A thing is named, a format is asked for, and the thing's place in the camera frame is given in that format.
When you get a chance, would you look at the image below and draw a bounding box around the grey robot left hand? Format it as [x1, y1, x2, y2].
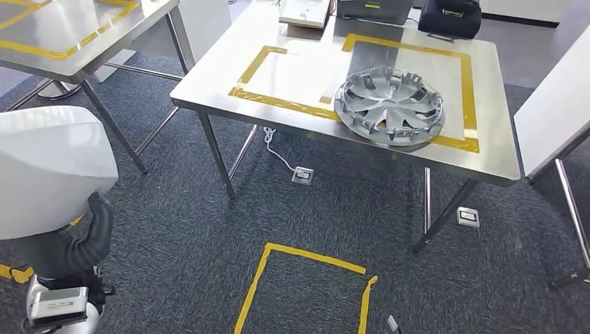
[27, 191, 114, 280]

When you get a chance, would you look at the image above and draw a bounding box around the white curved panel part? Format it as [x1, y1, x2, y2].
[0, 106, 120, 241]

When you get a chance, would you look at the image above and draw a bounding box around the steel workbench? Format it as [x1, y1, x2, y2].
[170, 0, 522, 253]

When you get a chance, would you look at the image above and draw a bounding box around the round metal base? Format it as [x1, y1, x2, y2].
[36, 80, 83, 102]

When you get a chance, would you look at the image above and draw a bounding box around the yellow table tape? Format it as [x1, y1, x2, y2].
[0, 0, 139, 61]

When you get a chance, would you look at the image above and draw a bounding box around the steel table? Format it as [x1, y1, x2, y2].
[0, 0, 195, 176]

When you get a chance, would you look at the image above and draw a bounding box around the yellow floor tape square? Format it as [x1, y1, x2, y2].
[233, 242, 379, 334]

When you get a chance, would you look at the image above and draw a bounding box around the metal floor socket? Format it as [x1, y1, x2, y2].
[291, 166, 315, 186]
[456, 206, 481, 230]

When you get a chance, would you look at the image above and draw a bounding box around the small yellow tape rectangle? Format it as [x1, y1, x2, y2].
[228, 45, 342, 122]

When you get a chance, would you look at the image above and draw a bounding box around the white flat device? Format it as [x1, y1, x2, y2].
[278, 0, 331, 29]

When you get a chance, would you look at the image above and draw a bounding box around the silver wheel hubcap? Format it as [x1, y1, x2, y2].
[334, 66, 446, 148]

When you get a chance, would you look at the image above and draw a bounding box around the grey laptop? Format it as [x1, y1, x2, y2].
[336, 0, 415, 26]

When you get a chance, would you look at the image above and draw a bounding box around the large yellow tape rectangle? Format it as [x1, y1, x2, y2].
[319, 33, 480, 154]

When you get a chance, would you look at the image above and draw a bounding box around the black carry bag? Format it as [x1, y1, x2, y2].
[417, 0, 483, 40]

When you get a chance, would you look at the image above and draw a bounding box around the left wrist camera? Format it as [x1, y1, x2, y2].
[26, 285, 90, 329]

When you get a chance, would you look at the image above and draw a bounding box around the white floor cable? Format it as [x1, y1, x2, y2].
[262, 127, 298, 173]

